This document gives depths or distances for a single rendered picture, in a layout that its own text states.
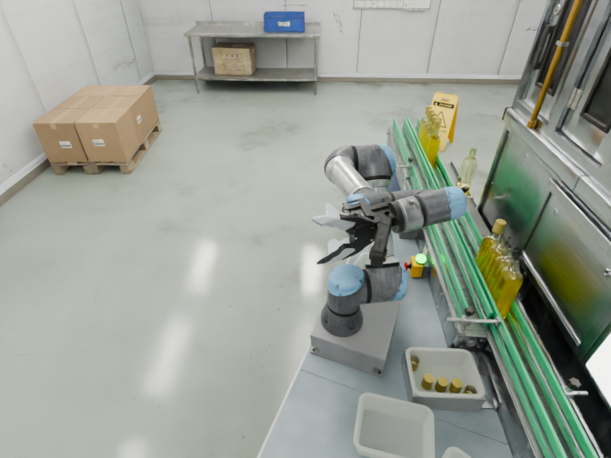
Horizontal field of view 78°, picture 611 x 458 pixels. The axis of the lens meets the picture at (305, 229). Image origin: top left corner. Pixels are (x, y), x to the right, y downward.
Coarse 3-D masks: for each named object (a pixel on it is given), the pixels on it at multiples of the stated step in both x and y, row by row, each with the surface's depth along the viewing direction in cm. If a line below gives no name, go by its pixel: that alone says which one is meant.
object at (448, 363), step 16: (416, 352) 128; (432, 352) 128; (448, 352) 127; (464, 352) 127; (432, 368) 130; (448, 368) 130; (464, 368) 129; (416, 384) 125; (448, 384) 125; (464, 384) 125; (480, 384) 117
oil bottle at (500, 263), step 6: (498, 258) 128; (504, 258) 127; (498, 264) 128; (504, 264) 126; (510, 264) 126; (492, 270) 132; (498, 270) 128; (492, 276) 132; (486, 282) 136; (492, 282) 132; (492, 288) 132
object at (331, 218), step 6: (330, 204) 80; (330, 210) 78; (336, 210) 79; (318, 216) 75; (324, 216) 75; (330, 216) 75; (336, 216) 76; (318, 222) 75; (324, 222) 75; (330, 222) 75; (336, 222) 76; (342, 222) 76; (348, 222) 77; (354, 222) 77; (342, 228) 78; (348, 228) 78
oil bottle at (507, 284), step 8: (504, 272) 124; (512, 272) 121; (520, 272) 122; (496, 280) 128; (504, 280) 123; (512, 280) 121; (520, 280) 121; (496, 288) 128; (504, 288) 124; (512, 288) 124; (496, 296) 128; (504, 296) 126; (512, 296) 126; (496, 304) 129; (504, 304) 128; (504, 312) 131
